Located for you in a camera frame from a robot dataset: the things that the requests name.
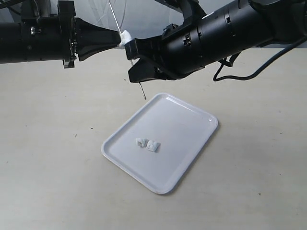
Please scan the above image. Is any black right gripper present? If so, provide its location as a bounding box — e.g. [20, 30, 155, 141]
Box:
[124, 23, 231, 84]

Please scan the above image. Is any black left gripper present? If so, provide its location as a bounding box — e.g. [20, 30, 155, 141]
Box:
[57, 0, 120, 69]

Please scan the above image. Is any white marshmallow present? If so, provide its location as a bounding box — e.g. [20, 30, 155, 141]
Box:
[118, 30, 132, 49]
[136, 138, 148, 148]
[146, 140, 160, 152]

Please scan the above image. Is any thin metal skewer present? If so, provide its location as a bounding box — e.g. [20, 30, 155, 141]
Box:
[108, 0, 147, 100]

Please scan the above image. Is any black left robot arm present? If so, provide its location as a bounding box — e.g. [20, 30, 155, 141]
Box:
[0, 0, 121, 69]

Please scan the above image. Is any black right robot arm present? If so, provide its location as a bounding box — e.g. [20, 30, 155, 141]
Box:
[124, 0, 307, 83]

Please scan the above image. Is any white backdrop cloth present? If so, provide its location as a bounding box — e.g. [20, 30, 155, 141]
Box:
[0, 0, 307, 50]

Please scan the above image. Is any white plastic tray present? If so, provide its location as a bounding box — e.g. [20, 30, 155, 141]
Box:
[101, 93, 219, 194]

